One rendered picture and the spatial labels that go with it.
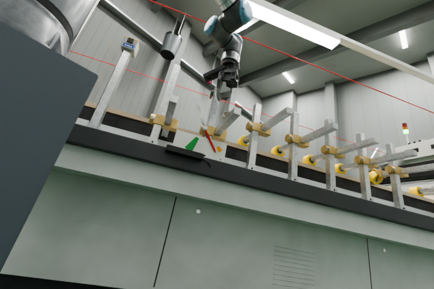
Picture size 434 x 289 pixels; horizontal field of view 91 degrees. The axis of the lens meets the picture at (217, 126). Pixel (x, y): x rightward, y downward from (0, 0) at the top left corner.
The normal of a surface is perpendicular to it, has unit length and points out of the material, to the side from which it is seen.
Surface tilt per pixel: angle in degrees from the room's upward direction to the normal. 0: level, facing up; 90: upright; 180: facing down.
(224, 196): 90
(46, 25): 70
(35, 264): 90
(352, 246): 90
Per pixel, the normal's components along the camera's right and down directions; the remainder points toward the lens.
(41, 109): 0.72, -0.16
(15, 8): 0.77, -0.43
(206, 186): 0.29, -0.35
